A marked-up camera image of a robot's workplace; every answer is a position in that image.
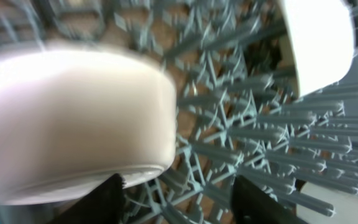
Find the white bowl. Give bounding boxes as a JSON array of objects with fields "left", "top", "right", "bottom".
[{"left": 277, "top": 0, "right": 356, "bottom": 98}]

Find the grey dishwasher rack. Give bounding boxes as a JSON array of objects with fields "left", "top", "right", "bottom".
[{"left": 0, "top": 0, "right": 358, "bottom": 223}]

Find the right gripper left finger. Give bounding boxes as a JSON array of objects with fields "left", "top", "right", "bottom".
[{"left": 47, "top": 174, "right": 126, "bottom": 224}]

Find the pink bowl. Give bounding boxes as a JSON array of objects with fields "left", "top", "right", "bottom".
[{"left": 0, "top": 44, "right": 177, "bottom": 205}]

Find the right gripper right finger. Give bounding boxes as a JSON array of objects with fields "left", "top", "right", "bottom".
[{"left": 230, "top": 175, "right": 305, "bottom": 224}]

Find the small white cup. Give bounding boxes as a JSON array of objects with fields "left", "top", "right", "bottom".
[{"left": 296, "top": 182, "right": 358, "bottom": 224}]

